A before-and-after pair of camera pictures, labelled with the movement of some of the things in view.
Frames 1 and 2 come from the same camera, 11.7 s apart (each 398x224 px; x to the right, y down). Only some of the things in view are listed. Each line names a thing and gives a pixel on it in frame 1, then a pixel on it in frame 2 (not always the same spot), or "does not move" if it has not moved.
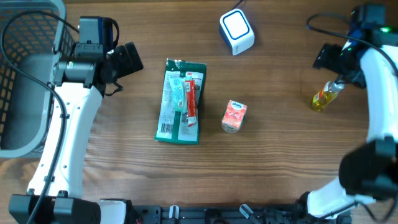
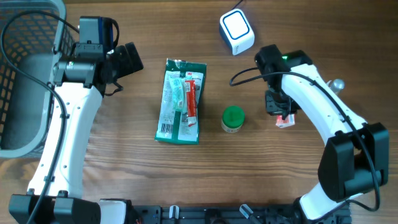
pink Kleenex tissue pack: x=234 y=114 -> x=289 y=121
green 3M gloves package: x=172 y=126 does not move
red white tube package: x=191 y=95 does not move
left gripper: x=127 y=66 does not move
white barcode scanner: x=236 y=31 does not move
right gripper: x=326 y=58 -> x=272 y=108
